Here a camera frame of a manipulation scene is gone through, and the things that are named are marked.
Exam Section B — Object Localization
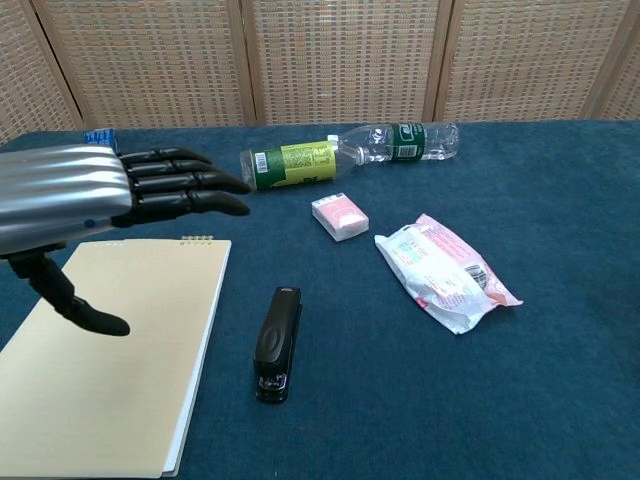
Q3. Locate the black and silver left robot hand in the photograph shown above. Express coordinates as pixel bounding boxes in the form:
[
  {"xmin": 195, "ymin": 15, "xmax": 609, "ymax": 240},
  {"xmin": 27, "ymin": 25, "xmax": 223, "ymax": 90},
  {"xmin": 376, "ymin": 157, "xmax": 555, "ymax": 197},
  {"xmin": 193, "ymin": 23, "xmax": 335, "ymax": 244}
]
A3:
[{"xmin": 0, "ymin": 144, "xmax": 252, "ymax": 337}]

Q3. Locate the black stapler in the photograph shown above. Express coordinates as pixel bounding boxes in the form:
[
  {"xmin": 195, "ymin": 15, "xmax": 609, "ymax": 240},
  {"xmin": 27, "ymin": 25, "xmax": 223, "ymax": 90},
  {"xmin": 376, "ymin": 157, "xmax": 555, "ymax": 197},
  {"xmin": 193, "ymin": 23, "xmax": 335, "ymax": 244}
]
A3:
[{"xmin": 252, "ymin": 286, "xmax": 304, "ymax": 404}]

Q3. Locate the blue cardboard box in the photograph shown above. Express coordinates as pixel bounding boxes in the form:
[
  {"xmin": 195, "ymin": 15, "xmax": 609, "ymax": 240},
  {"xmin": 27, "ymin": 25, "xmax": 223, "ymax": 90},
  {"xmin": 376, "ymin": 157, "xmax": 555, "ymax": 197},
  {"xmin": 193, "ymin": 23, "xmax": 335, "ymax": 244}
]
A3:
[{"xmin": 83, "ymin": 129, "xmax": 121, "ymax": 156}]

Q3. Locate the yellow spiral notepad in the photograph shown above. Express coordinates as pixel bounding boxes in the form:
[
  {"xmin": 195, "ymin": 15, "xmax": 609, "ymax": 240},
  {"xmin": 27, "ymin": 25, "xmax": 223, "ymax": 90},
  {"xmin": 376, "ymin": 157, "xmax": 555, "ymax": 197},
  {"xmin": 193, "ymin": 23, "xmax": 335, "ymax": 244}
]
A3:
[{"xmin": 0, "ymin": 234, "xmax": 233, "ymax": 478}]

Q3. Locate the plastic bottle yellow-green label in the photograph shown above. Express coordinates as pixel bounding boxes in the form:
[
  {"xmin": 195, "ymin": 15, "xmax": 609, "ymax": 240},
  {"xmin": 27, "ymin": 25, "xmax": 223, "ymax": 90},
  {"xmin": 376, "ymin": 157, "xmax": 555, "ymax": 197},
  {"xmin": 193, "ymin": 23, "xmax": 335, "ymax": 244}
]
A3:
[{"xmin": 239, "ymin": 139, "xmax": 371, "ymax": 193}]

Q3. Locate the small pink tissue pack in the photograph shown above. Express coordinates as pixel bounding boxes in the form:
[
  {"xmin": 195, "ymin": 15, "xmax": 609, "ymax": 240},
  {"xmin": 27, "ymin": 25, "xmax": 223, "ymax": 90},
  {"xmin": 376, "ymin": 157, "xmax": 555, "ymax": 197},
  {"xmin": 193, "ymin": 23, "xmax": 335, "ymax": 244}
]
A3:
[{"xmin": 310, "ymin": 192, "xmax": 371, "ymax": 244}]

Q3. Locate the woven wooden folding screen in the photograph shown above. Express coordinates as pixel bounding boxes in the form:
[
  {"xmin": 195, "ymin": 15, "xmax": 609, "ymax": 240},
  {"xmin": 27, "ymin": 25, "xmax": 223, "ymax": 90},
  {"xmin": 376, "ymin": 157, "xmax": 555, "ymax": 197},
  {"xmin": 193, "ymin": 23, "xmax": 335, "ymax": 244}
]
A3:
[{"xmin": 0, "ymin": 0, "xmax": 640, "ymax": 146}]

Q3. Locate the clear bottle dark green label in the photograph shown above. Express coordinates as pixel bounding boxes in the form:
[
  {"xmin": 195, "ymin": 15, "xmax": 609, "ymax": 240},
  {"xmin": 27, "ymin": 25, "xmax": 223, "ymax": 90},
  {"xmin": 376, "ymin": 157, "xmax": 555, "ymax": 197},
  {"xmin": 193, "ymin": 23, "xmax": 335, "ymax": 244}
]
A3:
[{"xmin": 327, "ymin": 121, "xmax": 460, "ymax": 164}]

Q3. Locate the white pink wet wipes pack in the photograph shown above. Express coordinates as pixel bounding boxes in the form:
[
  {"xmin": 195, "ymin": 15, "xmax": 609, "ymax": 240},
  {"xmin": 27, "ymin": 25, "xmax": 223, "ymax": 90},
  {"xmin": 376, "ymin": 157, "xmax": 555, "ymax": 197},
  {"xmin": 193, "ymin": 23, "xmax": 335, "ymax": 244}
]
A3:
[{"xmin": 374, "ymin": 213, "xmax": 525, "ymax": 336}]

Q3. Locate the blue felt table cover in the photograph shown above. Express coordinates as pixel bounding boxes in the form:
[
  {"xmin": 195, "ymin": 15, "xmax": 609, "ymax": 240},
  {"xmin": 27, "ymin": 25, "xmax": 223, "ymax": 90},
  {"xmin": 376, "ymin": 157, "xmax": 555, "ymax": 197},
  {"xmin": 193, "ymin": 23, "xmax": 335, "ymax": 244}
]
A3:
[{"xmin": 0, "ymin": 118, "xmax": 640, "ymax": 480}]

